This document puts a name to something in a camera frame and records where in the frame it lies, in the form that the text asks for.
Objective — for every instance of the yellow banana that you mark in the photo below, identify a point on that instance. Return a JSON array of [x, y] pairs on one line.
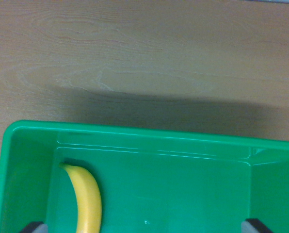
[[87, 194]]

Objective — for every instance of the green plastic bin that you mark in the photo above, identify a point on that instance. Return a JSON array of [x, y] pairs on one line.
[[173, 184]]

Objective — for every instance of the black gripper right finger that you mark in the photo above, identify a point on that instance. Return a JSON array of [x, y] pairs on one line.
[[252, 227]]

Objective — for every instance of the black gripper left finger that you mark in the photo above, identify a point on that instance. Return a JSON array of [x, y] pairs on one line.
[[34, 228]]

